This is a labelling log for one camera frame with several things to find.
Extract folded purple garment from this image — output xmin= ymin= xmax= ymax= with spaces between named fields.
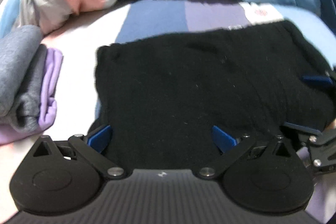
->
xmin=1 ymin=48 xmax=63 ymax=145

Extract black garment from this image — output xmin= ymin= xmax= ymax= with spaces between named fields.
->
xmin=95 ymin=21 xmax=335 ymax=171

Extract patchwork bed sheet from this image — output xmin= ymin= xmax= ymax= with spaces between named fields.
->
xmin=1 ymin=0 xmax=335 ymax=223

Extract folded grey garment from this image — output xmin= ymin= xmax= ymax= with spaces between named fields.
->
xmin=1 ymin=25 xmax=47 ymax=133

